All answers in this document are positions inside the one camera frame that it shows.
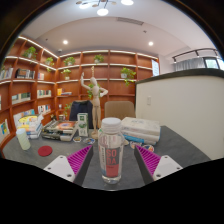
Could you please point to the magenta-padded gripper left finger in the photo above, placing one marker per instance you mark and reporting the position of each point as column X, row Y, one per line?
column 58, row 166

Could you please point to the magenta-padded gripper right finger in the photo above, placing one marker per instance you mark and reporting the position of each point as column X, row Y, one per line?
column 166, row 166

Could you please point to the clear bottle with red label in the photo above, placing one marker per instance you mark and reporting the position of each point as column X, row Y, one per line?
column 111, row 156

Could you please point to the flat round red coaster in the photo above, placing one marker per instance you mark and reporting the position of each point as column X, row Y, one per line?
column 45, row 151

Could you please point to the orange blue sticker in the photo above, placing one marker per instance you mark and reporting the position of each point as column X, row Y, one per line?
column 148, row 148

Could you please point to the small round sticker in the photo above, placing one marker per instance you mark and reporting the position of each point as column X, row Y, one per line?
column 77, row 139

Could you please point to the dark book stack, orange cover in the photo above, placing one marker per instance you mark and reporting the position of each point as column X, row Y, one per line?
column 61, row 128

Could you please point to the pale round sticker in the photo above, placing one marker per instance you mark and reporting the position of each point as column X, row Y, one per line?
column 133, row 145

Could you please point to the blue round sticker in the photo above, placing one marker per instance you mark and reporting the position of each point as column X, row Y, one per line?
column 89, row 141

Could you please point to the pale green striped cup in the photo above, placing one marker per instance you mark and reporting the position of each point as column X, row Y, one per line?
column 23, row 139

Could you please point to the tall green white carton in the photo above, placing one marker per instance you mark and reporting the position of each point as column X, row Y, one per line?
column 82, row 125

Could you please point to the colourful book stack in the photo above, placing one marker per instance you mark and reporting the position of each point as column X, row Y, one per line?
column 30, row 125

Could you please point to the dark blue chair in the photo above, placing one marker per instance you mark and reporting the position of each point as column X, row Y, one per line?
column 80, row 111

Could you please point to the tan chair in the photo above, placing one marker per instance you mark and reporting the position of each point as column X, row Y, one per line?
column 119, row 109

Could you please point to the wooden artist mannequin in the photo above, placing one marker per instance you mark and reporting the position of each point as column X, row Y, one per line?
column 95, row 100

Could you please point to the wooden bookshelf unit with plants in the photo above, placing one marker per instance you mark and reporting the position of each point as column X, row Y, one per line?
column 115, row 88

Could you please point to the grey curtain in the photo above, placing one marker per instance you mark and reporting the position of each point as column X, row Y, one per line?
column 188, row 64

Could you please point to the window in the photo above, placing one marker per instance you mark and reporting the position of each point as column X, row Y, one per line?
column 213, row 63

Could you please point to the ceiling air vent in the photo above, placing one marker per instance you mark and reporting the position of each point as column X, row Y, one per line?
column 130, row 21

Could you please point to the white ceiling lights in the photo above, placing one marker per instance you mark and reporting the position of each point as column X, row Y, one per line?
column 102, row 12

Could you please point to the white wall switch plate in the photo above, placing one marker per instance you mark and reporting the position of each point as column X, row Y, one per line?
column 149, row 101

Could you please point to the black ceiling track rail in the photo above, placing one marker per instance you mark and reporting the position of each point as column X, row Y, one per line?
column 195, row 51

